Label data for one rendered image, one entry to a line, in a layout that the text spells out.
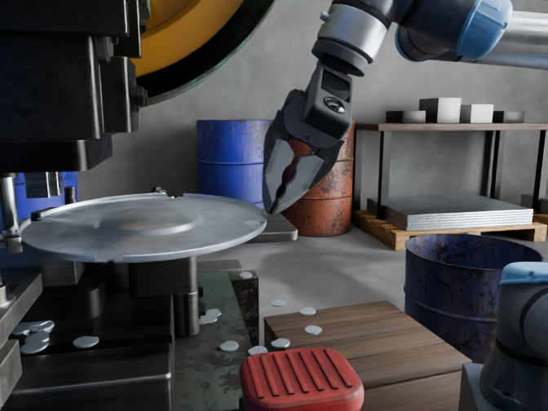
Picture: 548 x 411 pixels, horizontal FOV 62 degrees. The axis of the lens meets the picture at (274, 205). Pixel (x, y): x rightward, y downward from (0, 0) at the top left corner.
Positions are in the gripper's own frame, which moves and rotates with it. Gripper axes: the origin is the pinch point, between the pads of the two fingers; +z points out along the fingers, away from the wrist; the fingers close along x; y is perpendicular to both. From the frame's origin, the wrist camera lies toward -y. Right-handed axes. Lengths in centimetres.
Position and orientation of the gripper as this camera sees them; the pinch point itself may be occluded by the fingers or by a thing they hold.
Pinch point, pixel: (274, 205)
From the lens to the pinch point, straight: 56.3
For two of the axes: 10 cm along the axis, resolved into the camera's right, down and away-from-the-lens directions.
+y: -0.8, -1.9, 9.8
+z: -4.2, 9.0, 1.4
